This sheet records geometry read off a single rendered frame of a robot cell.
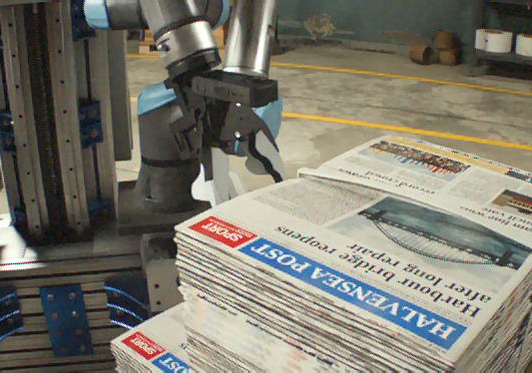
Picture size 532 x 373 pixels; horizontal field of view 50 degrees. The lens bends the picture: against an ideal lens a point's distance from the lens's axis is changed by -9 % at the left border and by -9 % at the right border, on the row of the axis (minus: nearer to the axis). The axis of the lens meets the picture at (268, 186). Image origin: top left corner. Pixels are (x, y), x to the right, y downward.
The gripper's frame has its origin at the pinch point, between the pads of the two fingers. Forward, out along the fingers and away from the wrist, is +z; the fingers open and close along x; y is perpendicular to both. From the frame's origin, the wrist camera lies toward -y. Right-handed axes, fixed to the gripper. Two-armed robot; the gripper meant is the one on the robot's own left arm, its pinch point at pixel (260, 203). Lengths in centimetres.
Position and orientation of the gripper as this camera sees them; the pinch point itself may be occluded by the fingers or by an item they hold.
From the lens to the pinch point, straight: 77.5
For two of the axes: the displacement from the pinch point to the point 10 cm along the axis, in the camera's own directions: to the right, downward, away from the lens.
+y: -6.4, 2.1, 7.3
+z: 3.7, 9.3, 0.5
